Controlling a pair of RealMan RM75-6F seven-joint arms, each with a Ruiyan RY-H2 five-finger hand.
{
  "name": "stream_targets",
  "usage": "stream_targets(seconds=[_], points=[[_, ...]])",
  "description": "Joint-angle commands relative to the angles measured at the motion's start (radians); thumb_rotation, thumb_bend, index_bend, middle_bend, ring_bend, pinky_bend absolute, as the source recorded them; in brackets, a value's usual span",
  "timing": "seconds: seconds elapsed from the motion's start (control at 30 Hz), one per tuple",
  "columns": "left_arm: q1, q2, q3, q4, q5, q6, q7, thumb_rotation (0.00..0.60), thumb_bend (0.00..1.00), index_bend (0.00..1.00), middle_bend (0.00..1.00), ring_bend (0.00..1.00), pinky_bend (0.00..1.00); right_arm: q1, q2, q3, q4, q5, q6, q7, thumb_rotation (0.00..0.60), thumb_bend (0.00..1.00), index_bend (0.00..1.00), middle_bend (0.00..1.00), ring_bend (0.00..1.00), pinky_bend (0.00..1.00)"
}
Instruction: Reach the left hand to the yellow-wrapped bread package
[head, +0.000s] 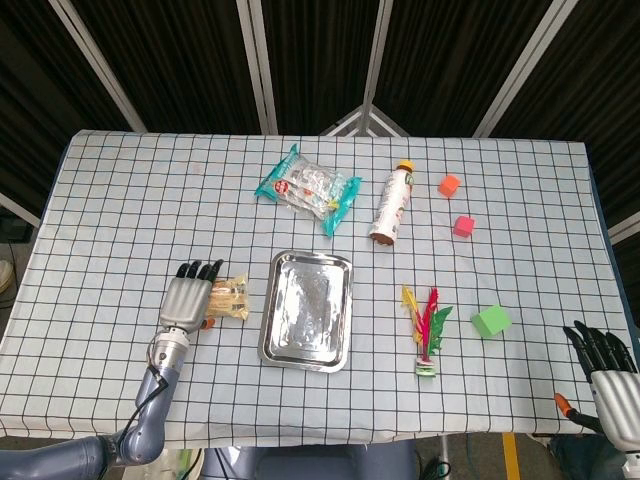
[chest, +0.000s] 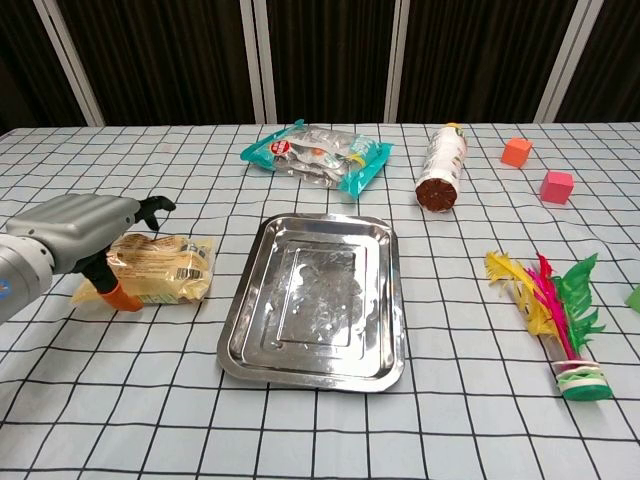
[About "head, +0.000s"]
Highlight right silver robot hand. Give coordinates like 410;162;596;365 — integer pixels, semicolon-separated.
554;320;640;453

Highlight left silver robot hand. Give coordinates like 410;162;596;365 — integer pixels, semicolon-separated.
159;258;225;333

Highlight packaged bread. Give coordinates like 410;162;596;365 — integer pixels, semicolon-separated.
206;273;250;322

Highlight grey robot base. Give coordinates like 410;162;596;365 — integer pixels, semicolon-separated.
199;442;419;480

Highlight rectangular metal tray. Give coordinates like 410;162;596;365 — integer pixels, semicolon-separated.
257;249;354;373

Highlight green foam cube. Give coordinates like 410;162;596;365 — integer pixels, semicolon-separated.
470;303;513;340

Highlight checked white tablecloth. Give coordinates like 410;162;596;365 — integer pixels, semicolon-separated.
0;129;638;449

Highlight teal snack multipack bag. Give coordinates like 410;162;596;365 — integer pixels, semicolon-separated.
254;143;363;238

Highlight colourful feather shuttlecock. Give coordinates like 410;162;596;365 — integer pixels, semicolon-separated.
401;285;454;377

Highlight white bottle with yellow cap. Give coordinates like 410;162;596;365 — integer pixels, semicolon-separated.
368;158;418;248

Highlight orange foam cube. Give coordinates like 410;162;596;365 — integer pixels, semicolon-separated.
437;174;462;199

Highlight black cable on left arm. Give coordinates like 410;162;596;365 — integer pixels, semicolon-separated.
117;335;170;443

